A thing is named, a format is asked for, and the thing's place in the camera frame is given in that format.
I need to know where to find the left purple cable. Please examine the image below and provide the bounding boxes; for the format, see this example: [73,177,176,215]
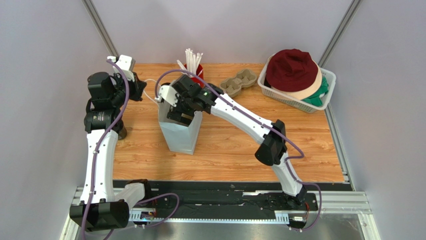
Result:
[79,58,181,240]

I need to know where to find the green cloth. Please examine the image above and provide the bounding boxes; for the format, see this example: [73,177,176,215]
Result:
[302,76,329,107]

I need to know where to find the purple cable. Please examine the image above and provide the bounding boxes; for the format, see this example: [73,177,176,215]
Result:
[79,58,181,240]
[154,68,323,233]

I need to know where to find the maroon bucket hat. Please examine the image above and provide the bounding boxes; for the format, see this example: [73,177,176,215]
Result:
[266,49,318,92]

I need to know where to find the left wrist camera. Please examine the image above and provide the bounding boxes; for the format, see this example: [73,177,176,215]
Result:
[106,55,135,82]

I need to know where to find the black coffee cup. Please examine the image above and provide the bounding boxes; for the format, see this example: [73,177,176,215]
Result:
[114,120,128,140]

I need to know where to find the white paper bag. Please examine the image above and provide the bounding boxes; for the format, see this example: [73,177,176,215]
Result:
[143,89,203,155]

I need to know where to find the stacked pulp cup carriers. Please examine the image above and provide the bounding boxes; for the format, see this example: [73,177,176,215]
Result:
[219,68,258,98]

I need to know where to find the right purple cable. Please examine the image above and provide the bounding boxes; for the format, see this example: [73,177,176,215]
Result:
[154,68,323,233]

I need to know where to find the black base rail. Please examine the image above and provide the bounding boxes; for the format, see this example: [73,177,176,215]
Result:
[130,180,353,229]

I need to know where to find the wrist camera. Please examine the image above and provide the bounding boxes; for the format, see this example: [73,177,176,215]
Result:
[106,55,135,82]
[155,85,180,107]

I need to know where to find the beige hat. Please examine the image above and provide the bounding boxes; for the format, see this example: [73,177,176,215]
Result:
[287,65,322,100]

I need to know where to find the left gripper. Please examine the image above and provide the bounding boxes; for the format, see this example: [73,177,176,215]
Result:
[109,72,146,108]

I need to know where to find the white plastic basket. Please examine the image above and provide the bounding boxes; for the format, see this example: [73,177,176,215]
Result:
[257,54,337,114]

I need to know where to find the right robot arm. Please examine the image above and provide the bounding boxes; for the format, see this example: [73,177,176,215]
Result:
[158,74,307,208]

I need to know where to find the red straw cup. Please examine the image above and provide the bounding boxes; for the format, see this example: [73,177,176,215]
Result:
[181,63,205,87]

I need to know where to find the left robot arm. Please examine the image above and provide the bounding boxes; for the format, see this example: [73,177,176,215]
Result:
[69,72,151,232]

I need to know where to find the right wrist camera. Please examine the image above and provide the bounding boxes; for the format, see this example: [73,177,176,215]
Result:
[155,85,180,107]

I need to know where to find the wrapped white straws bundle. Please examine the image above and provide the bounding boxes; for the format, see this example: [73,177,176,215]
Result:
[176,48,204,74]

